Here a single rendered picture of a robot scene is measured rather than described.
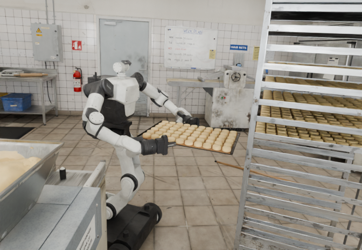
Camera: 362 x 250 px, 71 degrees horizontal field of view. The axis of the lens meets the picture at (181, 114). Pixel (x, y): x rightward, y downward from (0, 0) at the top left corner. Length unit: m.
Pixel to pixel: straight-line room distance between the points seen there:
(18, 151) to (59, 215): 0.20
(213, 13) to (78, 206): 5.28
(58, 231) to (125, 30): 5.14
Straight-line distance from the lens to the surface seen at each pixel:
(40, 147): 0.74
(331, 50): 1.36
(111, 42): 5.63
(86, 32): 5.70
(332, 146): 1.45
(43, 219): 0.69
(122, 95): 1.71
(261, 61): 1.30
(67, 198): 0.74
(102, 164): 1.53
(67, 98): 5.94
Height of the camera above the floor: 1.57
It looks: 15 degrees down
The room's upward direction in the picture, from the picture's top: 3 degrees clockwise
